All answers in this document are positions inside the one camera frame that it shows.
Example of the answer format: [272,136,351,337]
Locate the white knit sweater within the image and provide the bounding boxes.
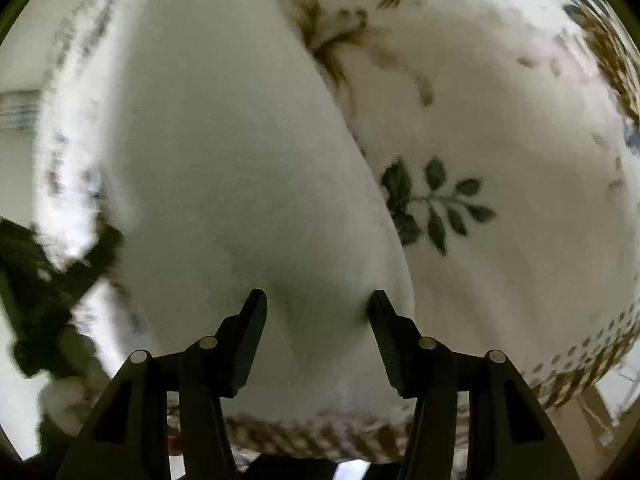
[99,0,414,419]

